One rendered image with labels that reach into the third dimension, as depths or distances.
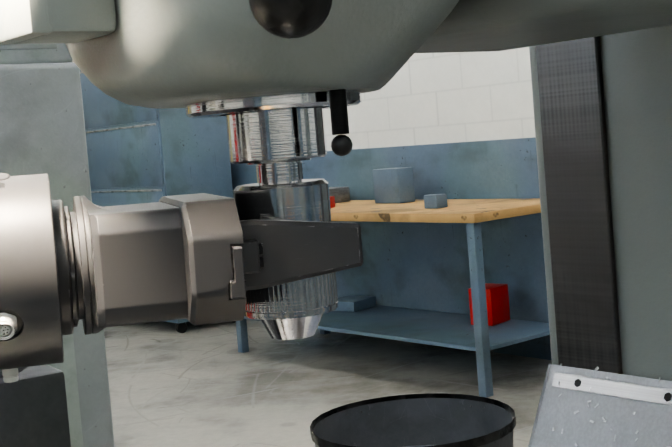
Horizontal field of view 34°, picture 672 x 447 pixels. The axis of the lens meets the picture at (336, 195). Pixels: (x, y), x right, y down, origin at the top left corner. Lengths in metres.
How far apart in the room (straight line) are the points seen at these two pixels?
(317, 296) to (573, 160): 0.40
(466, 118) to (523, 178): 0.54
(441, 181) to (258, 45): 6.06
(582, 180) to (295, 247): 0.41
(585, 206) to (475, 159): 5.43
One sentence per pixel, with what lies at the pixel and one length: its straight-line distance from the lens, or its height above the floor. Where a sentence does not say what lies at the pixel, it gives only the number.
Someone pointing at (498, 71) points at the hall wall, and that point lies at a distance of 6.17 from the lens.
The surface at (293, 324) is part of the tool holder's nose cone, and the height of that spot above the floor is 1.20.
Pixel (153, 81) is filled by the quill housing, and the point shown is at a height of 1.32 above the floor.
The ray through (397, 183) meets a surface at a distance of 6.31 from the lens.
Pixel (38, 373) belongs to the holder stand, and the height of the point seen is 1.12.
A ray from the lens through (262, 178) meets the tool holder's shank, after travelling 0.54.
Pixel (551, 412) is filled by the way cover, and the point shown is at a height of 1.06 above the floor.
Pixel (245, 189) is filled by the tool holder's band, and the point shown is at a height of 1.27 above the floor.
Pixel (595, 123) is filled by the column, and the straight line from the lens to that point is 0.87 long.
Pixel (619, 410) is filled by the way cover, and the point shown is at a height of 1.07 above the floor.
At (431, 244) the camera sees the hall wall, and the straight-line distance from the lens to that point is 6.63.
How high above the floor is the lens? 1.29
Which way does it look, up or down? 3 degrees down
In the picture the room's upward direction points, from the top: 5 degrees counter-clockwise
